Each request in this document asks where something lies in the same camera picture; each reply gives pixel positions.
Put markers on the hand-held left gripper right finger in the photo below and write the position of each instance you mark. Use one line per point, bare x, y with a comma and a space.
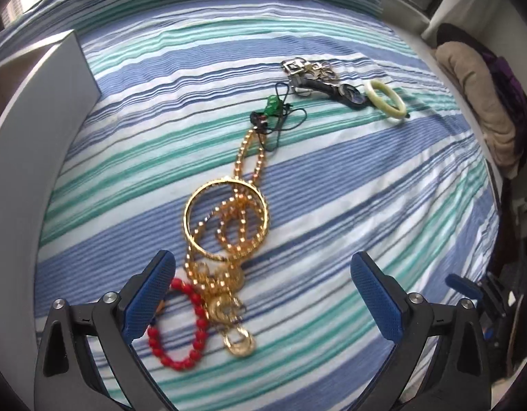
377, 295

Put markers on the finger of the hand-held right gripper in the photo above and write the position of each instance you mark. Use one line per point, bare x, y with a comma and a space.
460, 284

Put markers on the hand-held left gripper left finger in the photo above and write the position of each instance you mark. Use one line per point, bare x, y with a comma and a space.
148, 299

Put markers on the gold hoop earrings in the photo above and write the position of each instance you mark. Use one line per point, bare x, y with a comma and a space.
203, 274

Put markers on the gold bangle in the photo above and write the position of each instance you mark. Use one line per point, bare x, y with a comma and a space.
187, 222

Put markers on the gold hoop earring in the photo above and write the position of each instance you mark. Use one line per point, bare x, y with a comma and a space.
235, 351

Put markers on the black wristwatch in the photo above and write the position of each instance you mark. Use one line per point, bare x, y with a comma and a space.
353, 96

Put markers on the white storage box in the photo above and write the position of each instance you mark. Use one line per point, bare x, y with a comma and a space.
45, 85

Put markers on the striped bed sheet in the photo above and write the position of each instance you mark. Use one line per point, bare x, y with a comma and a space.
332, 158

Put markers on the pale green jade bangle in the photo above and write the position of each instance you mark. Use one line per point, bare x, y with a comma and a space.
396, 113

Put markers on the beige folded blanket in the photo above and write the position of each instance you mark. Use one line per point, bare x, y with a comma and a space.
473, 90

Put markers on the purple cloth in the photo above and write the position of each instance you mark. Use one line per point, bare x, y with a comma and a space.
510, 77

